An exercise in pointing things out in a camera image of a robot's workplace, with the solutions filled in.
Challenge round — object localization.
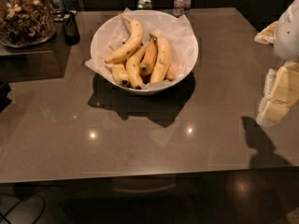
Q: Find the white bowl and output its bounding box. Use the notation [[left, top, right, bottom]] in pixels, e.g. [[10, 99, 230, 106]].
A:
[[90, 9, 199, 96]]

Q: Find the dark raised tray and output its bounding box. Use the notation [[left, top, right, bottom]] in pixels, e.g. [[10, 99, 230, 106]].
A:
[[0, 23, 71, 83]]

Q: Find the small banana behind right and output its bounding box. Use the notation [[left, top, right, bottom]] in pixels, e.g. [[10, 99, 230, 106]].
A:
[[165, 65, 176, 81]]

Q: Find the clear plastic water bottle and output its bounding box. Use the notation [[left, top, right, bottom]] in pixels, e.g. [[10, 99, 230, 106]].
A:
[[173, 0, 191, 18]]

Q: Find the orange ripe banana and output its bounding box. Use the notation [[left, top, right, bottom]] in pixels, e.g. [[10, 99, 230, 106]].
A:
[[139, 35, 157, 76]]

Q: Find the middle yellow banana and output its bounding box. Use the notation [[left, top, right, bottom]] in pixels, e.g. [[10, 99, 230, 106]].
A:
[[126, 46, 147, 90]]

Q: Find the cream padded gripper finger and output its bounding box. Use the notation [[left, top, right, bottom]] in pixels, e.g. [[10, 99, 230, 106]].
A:
[[256, 62, 299, 127], [254, 21, 278, 45]]

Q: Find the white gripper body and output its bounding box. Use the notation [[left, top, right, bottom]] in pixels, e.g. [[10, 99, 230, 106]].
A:
[[274, 0, 299, 62]]

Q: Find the small short banana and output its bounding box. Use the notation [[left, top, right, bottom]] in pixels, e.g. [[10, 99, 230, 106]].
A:
[[112, 64, 129, 86]]

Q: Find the right yellow banana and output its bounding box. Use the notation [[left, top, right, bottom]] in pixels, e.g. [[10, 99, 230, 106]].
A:
[[149, 36, 171, 83]]

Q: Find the yellow banana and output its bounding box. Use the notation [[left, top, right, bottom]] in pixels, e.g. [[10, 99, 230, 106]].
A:
[[149, 36, 171, 83], [126, 46, 147, 90]]

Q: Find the long banana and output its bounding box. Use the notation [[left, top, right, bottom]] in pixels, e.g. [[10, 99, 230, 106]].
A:
[[105, 13, 144, 63]]

